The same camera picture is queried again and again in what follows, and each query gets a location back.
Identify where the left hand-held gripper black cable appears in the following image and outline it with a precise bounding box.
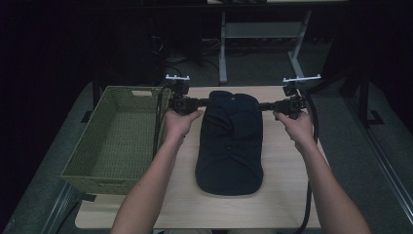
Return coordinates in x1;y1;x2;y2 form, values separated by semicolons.
151;85;173;161

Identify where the silver floor rail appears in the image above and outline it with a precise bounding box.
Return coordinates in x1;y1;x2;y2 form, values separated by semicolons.
344;97;413;225
41;183;80;234

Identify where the black cable loop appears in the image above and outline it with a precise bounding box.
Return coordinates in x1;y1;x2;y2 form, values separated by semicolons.
160;57;189;79

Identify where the right hand-held gripper black cable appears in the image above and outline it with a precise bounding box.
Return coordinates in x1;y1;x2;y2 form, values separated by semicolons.
291;85;321;234

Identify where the black metal post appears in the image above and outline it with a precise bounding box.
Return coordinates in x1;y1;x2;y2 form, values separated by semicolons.
80;76;102;124

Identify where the dark blue garment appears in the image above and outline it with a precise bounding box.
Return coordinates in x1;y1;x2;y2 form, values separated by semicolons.
194;90;265;197

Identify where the green woven basket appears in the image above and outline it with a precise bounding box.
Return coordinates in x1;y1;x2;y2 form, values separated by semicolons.
60;85;173;196

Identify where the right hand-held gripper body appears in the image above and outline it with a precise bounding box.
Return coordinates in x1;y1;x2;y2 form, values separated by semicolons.
274;73;322;121

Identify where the person's left hand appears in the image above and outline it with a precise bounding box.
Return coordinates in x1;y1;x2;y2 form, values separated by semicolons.
164;108;205;146

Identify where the white metal desk frame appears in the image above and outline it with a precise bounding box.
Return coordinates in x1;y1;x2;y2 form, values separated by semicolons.
207;0;349;85

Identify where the black metal stand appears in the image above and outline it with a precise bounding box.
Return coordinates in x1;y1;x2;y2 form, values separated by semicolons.
356;64;386;129

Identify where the hand-held gripper black cable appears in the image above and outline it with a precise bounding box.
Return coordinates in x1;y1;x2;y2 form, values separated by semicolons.
291;85;321;234
151;85;173;161

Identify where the person's right hand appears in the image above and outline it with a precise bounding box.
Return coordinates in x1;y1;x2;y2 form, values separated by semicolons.
272;109;318;152

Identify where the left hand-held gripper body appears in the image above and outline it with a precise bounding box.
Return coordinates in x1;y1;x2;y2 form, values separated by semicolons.
165;73;199;117

